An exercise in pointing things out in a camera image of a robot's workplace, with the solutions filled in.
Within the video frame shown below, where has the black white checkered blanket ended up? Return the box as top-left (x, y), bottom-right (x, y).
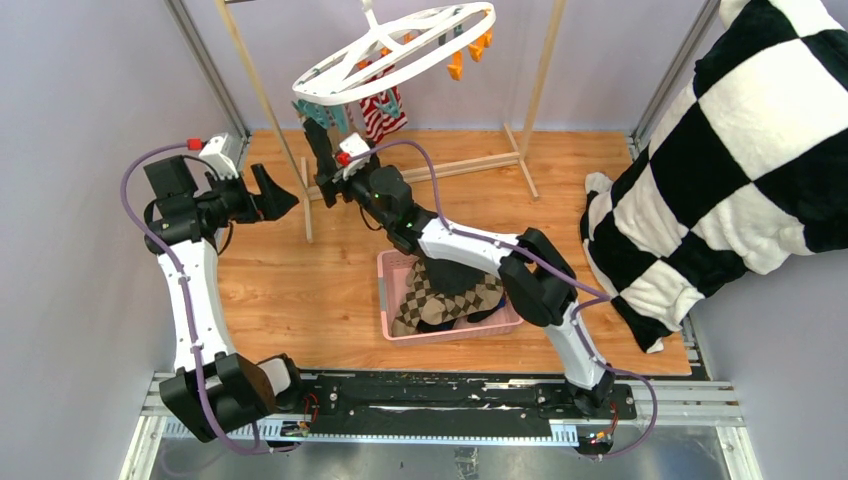
top-left (580, 1), bottom-right (847, 353)

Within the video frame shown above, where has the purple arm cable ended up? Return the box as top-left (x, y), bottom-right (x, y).
top-left (347, 139), bottom-right (659, 462)
top-left (119, 140), bottom-right (299, 457)

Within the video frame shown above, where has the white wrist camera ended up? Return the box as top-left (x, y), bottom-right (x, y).
top-left (332, 133), bottom-right (371, 183)
top-left (198, 133), bottom-right (244, 179)

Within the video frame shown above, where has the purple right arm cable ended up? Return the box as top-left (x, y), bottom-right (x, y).
top-left (347, 139), bottom-right (659, 462)

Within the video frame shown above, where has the argyle brown sock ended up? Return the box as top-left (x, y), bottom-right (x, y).
top-left (390, 260), bottom-right (456, 337)
top-left (441, 274), bottom-right (504, 321)

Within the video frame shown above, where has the red white striped sock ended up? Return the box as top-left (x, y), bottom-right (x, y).
top-left (359, 87), bottom-right (408, 143)

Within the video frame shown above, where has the white round sock hanger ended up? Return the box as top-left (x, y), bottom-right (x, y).
top-left (292, 1), bottom-right (497, 106)

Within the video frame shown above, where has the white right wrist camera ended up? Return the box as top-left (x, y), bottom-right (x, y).
top-left (332, 133), bottom-right (371, 183)

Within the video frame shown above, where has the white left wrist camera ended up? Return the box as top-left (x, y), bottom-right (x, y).
top-left (198, 133), bottom-right (244, 179)

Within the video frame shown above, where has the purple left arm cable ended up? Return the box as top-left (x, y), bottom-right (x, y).
top-left (119, 140), bottom-right (299, 457)

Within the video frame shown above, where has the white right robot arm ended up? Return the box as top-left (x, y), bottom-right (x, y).
top-left (316, 166), bottom-right (615, 418)

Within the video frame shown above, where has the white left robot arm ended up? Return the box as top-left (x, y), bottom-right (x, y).
top-left (143, 155), bottom-right (307, 443)

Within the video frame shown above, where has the black blue sock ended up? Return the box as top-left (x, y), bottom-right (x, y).
top-left (416, 319), bottom-right (456, 334)

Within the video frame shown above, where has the pink plastic basket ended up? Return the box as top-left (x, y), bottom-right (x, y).
top-left (377, 250), bottom-right (523, 346)

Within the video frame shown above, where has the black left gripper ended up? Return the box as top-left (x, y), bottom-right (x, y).
top-left (194, 164), bottom-right (297, 227)

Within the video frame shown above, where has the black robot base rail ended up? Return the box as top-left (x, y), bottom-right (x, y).
top-left (259, 371), bottom-right (637, 446)

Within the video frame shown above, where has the wooden clothes rack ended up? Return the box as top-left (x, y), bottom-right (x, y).
top-left (213, 0), bottom-right (568, 245)

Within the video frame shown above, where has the plain black sock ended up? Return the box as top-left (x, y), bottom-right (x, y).
top-left (423, 258), bottom-right (487, 296)
top-left (302, 117), bottom-right (338, 208)

